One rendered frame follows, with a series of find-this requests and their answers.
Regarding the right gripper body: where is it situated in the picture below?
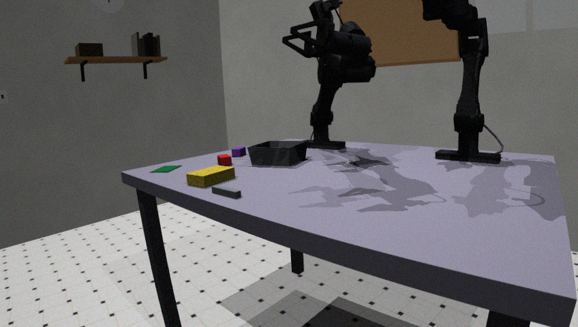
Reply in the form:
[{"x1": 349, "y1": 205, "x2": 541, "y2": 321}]
[{"x1": 309, "y1": 0, "x2": 352, "y2": 58}]

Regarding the red block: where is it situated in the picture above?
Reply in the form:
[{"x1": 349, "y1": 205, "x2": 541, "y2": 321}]
[{"x1": 217, "y1": 154, "x2": 232, "y2": 166}]

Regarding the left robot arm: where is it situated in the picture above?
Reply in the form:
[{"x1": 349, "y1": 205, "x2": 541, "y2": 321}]
[{"x1": 436, "y1": 4, "x2": 501, "y2": 161}]

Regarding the green flat rectangular plate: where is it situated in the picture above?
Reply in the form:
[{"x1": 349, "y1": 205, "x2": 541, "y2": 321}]
[{"x1": 150, "y1": 166, "x2": 181, "y2": 173}]

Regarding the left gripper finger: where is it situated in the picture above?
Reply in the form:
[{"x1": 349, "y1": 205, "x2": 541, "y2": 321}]
[
  {"x1": 431, "y1": 0, "x2": 442, "y2": 18},
  {"x1": 436, "y1": 0, "x2": 454, "y2": 16}
]

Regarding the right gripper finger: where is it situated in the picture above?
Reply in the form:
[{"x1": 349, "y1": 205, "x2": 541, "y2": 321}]
[
  {"x1": 282, "y1": 31, "x2": 311, "y2": 58},
  {"x1": 290, "y1": 18, "x2": 326, "y2": 49}
]

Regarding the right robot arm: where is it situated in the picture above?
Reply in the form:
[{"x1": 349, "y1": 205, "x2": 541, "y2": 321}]
[{"x1": 303, "y1": 0, "x2": 376, "y2": 146}]

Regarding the purple block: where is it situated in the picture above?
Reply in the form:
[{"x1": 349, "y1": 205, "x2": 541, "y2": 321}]
[{"x1": 232, "y1": 146, "x2": 246, "y2": 157}]

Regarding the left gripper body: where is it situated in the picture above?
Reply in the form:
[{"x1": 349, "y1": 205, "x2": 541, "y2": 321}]
[{"x1": 421, "y1": 0, "x2": 469, "y2": 21}]

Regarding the yellow rectangular block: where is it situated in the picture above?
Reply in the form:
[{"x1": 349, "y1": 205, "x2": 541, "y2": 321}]
[{"x1": 186, "y1": 166, "x2": 235, "y2": 188}]

